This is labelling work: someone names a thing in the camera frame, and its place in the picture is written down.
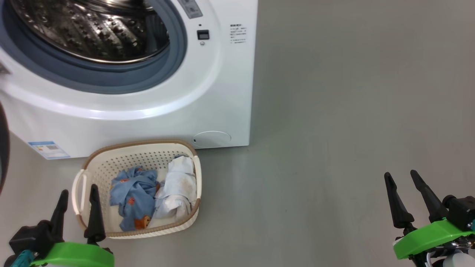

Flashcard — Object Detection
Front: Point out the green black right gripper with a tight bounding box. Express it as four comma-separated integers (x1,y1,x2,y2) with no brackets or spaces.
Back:
384,170,475,259

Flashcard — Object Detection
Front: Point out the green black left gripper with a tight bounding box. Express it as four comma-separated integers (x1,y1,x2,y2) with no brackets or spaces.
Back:
4,184,115,267

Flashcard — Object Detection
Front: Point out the blue printed garment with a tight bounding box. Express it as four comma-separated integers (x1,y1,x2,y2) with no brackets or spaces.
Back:
109,167,161,232

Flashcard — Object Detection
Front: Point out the white garment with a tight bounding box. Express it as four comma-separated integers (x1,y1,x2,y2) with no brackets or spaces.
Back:
153,156,197,221

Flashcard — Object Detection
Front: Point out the white front-load washing machine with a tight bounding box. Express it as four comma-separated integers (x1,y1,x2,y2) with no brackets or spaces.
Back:
0,0,259,160

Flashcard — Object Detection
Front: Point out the stainless steel washing machine drum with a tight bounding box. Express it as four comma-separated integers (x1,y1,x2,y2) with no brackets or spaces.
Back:
9,0,170,64

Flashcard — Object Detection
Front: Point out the cream perforated basket brown rim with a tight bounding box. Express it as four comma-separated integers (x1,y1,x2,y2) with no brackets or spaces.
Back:
72,139,202,239

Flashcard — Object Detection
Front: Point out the blue energy label sticker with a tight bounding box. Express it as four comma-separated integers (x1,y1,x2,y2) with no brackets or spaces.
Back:
28,141,71,160

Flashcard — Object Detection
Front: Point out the round white drain filter cover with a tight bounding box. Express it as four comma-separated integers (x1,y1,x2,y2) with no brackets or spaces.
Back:
193,131,232,148

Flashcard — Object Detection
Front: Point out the grey warning sticker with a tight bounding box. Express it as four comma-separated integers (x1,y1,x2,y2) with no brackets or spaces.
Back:
177,0,203,19

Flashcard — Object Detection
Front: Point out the black printed text label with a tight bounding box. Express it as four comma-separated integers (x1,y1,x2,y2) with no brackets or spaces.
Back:
229,24,247,45

